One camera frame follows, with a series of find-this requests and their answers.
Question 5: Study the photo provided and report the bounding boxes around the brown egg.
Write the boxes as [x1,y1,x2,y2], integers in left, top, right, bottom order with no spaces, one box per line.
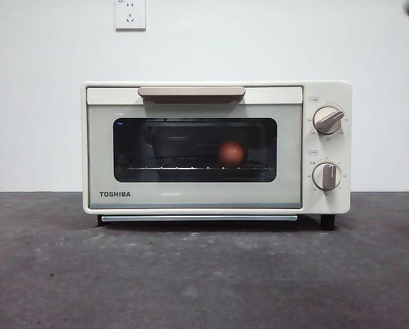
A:
[218,140,245,167]

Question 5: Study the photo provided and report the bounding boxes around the oven door with beige handle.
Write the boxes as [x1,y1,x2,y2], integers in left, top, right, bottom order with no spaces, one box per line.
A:
[86,86,303,210]

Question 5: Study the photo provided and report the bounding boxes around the silver crumb tray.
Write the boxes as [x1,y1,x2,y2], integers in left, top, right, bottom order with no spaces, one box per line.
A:
[100,215,299,223]

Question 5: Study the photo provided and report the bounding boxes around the timer knob with beige grip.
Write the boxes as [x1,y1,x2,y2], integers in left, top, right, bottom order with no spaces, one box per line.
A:
[312,162,342,192]

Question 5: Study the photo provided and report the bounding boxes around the cream toaster oven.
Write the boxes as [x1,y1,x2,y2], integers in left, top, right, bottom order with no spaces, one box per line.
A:
[80,81,353,230]

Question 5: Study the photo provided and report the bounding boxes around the temperature knob with beige grip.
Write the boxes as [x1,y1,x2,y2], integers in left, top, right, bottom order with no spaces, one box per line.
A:
[313,106,344,135]

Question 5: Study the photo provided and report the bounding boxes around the metal wire oven rack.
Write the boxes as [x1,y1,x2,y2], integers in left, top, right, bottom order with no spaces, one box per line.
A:
[127,165,271,171]

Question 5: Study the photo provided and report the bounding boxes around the white wall socket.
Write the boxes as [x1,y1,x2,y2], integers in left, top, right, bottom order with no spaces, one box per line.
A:
[114,0,147,32]

